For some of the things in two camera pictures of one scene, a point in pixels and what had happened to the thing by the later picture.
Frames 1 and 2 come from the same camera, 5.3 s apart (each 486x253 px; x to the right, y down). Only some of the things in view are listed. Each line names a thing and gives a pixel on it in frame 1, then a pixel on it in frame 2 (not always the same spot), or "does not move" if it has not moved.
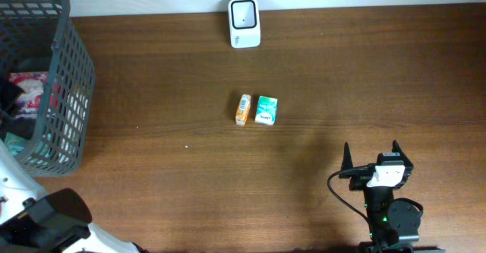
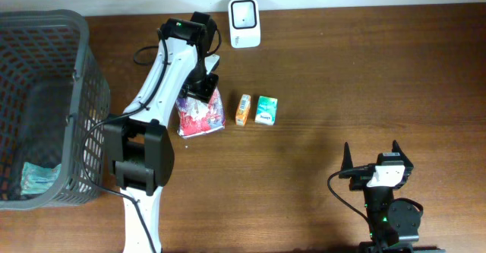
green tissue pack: [266, 110] does not move
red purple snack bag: [33, 83] → [197, 116]
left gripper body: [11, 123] → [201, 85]
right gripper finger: [396, 148] does not move
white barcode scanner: [244, 24] does not move
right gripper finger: [346, 161] does not move
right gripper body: [359, 175] does not move
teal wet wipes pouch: [16, 144] → [36, 180]
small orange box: [243, 109] does not move
